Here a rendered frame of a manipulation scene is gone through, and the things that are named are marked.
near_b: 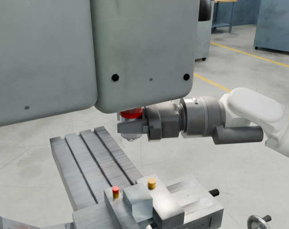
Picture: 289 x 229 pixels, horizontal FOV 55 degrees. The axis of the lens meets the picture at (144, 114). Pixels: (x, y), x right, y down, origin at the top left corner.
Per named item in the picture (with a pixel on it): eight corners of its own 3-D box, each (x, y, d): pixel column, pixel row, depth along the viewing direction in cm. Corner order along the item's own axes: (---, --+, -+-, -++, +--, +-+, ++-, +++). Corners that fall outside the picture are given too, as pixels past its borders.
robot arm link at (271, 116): (236, 81, 59) (301, 109, 54) (225, 108, 66) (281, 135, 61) (224, 100, 55) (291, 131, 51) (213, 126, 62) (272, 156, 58)
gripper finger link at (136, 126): (116, 120, 55) (147, 118, 56) (117, 133, 57) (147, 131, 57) (117, 123, 54) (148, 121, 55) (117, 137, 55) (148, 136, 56)
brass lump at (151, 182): (153, 181, 72) (153, 176, 71) (157, 187, 70) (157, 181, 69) (146, 184, 71) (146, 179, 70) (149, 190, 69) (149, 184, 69)
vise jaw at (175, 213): (155, 184, 77) (155, 173, 75) (184, 224, 65) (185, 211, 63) (135, 191, 75) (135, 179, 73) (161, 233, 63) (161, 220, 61)
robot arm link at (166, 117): (142, 88, 62) (195, 86, 63) (143, 126, 67) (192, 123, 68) (149, 113, 51) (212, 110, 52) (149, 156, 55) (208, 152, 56)
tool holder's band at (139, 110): (139, 107, 60) (139, 103, 60) (144, 116, 56) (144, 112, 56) (117, 109, 59) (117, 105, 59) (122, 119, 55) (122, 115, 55)
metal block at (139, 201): (142, 200, 71) (142, 182, 68) (152, 217, 66) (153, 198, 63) (123, 206, 69) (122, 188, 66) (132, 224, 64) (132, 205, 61)
